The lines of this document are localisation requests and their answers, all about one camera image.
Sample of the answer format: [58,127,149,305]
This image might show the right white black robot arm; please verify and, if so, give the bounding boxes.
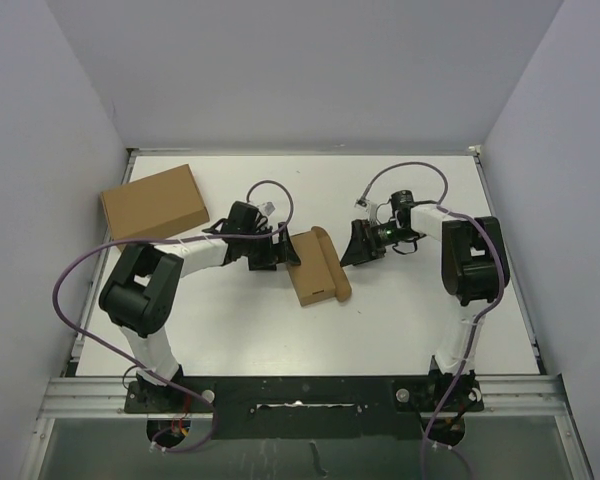
[340,190,510,409]

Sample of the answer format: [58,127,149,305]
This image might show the closed brown cardboard box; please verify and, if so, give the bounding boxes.
[100,165,210,240]

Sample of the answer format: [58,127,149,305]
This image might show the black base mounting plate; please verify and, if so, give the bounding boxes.
[124,373,484,448]

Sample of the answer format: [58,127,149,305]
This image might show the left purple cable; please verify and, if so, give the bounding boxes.
[51,180,295,454]

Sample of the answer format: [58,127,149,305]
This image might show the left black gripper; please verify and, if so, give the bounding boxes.
[241,221,299,270]

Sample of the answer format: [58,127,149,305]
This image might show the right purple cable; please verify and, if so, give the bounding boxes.
[359,160,510,480]

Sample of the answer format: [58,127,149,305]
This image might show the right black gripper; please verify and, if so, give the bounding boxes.
[340,219,419,268]

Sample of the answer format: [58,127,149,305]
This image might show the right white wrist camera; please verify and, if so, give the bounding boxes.
[354,197,384,225]

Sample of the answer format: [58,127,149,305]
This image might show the purple cable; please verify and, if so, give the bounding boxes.
[51,180,295,454]
[359,160,510,480]

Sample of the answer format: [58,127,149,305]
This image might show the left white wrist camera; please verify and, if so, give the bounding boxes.
[257,201,276,217]

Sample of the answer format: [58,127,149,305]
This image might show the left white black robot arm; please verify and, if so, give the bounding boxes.
[99,201,301,411]

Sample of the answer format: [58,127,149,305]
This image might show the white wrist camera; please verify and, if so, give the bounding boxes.
[257,201,276,217]
[354,197,384,225]

